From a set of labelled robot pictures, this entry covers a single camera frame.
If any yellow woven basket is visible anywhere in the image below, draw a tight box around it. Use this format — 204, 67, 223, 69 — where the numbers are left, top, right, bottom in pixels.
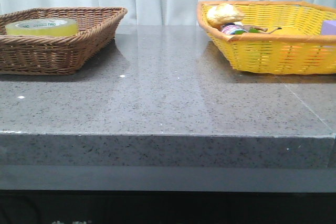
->
197, 1, 335, 74

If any beige bread roll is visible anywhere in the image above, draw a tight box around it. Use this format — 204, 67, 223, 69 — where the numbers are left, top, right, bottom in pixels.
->
206, 3, 245, 26

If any purple foam block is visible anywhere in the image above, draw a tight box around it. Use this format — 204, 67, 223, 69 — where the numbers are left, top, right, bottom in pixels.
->
320, 20, 336, 35

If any yellow fruit with stem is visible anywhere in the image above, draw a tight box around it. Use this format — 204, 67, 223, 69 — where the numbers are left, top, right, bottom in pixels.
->
267, 26, 305, 35

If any green leaf item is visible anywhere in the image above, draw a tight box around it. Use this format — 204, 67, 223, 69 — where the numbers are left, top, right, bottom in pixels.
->
233, 28, 262, 35

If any yellow clear tape roll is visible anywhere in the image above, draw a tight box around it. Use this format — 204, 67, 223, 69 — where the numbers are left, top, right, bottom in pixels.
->
5, 18, 78, 37

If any brown wicker basket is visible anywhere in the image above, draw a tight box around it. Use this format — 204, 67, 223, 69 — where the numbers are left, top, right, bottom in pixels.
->
1, 7, 128, 76

